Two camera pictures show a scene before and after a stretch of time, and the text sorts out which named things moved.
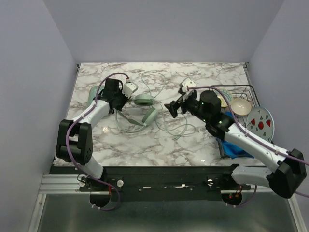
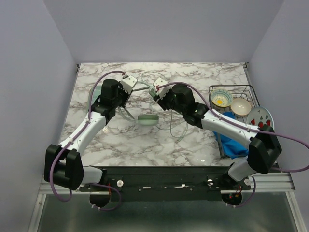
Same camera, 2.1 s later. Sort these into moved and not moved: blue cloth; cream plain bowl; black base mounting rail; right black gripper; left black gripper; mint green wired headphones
Moved: right black gripper; mint green wired headphones
Not moved: blue cloth; black base mounting rail; cream plain bowl; left black gripper
